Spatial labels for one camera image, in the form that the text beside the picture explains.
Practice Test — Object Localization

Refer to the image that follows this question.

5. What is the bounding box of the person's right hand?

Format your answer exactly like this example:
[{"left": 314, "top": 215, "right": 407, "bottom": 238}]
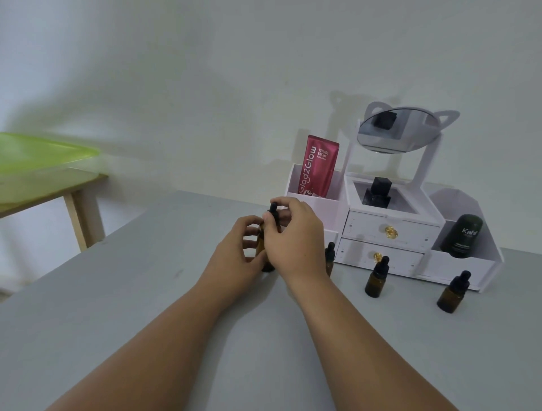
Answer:
[{"left": 262, "top": 196, "right": 332, "bottom": 291}]

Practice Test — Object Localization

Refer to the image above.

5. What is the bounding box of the person's left forearm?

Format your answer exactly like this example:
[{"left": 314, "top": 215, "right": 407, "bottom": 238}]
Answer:
[{"left": 46, "top": 277, "right": 238, "bottom": 411}]

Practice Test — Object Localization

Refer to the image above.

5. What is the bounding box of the dark green deodorant container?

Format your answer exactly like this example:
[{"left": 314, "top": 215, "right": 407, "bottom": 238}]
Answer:
[{"left": 440, "top": 214, "right": 484, "bottom": 258}]

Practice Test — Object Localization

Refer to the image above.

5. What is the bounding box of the red cosmetic tube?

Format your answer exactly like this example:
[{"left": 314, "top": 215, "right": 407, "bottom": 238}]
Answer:
[{"left": 298, "top": 135, "right": 340, "bottom": 199}]

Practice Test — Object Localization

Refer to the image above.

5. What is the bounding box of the wooden side table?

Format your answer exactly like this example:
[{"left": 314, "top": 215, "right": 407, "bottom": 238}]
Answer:
[{"left": 0, "top": 169, "right": 109, "bottom": 253}]

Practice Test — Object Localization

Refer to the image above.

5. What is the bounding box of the person's left hand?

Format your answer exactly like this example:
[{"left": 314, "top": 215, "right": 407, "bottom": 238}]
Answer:
[{"left": 207, "top": 215, "right": 272, "bottom": 294}]

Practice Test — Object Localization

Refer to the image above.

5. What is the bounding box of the amber dropper bottle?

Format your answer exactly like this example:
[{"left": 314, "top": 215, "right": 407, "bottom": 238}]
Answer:
[
  {"left": 364, "top": 255, "right": 390, "bottom": 299},
  {"left": 436, "top": 270, "right": 472, "bottom": 314},
  {"left": 324, "top": 242, "right": 337, "bottom": 278},
  {"left": 254, "top": 202, "right": 281, "bottom": 273}
]

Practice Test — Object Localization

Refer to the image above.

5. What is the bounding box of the white drawer with gold knob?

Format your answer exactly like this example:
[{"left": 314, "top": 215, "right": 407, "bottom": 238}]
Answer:
[
  {"left": 336, "top": 237, "right": 426, "bottom": 279},
  {"left": 342, "top": 210, "right": 441, "bottom": 254}
]

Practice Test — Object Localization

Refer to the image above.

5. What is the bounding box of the person's right forearm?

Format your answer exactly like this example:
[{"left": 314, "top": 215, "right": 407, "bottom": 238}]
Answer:
[{"left": 285, "top": 271, "right": 459, "bottom": 411}]

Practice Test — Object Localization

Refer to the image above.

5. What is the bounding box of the white cosmetic organizer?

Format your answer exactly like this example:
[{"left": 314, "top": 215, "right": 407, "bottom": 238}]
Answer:
[{"left": 284, "top": 100, "right": 506, "bottom": 293}]

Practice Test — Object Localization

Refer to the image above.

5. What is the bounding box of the black perfume bottle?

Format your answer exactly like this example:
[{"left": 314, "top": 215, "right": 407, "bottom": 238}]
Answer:
[{"left": 363, "top": 176, "right": 393, "bottom": 209}]

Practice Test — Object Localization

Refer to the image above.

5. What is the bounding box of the oval tilting mirror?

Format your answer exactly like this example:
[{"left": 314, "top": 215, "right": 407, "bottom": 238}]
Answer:
[{"left": 357, "top": 106, "right": 441, "bottom": 156}]

